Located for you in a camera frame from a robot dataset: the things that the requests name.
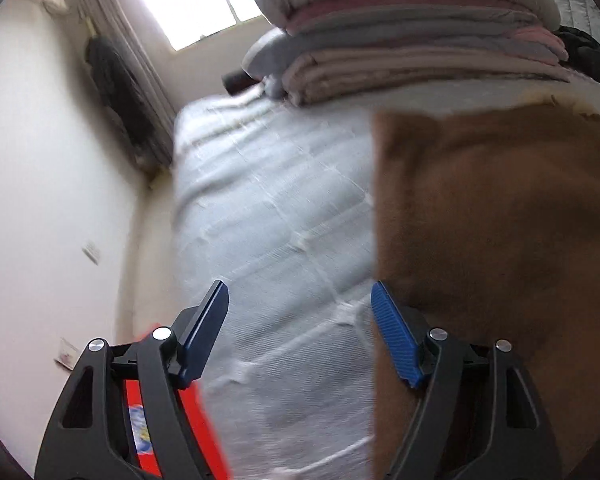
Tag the mauve folded blanket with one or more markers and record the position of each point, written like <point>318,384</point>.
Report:
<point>380,5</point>

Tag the white wall socket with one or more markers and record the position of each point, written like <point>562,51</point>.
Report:
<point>91,253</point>

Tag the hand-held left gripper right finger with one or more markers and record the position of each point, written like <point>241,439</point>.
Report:
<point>395,332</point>

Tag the white wall plate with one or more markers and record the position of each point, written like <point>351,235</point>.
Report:
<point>65,352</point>

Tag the striped curtain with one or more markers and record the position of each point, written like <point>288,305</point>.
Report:
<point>130,50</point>

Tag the pink folded cloth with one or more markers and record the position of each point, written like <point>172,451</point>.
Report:
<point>540,40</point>

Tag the dark hanging clothes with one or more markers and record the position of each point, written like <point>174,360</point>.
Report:
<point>115,80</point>

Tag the brown jacket with fur collar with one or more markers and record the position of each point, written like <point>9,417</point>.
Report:
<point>480,210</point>

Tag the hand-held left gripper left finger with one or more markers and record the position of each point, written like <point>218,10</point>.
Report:
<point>205,330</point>

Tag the beige folded blanket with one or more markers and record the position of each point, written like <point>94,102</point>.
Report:
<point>405,72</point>

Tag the black puffer jacket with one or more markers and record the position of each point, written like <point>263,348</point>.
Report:
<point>590,55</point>

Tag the red box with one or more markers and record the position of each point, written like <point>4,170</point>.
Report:
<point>210,435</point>

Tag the white bed mattress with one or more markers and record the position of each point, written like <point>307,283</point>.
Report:
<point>280,210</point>

